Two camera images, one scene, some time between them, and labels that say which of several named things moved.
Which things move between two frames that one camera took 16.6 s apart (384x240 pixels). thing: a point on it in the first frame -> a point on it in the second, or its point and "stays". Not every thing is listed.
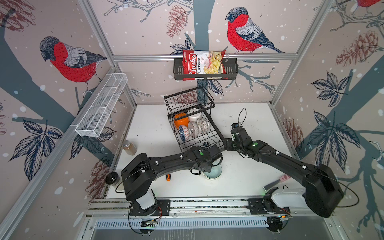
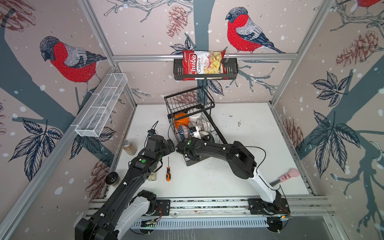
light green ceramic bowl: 215,172 -> 214,138
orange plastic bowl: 183,121 stays
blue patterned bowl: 184,132 stays
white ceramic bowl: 194,117 stays
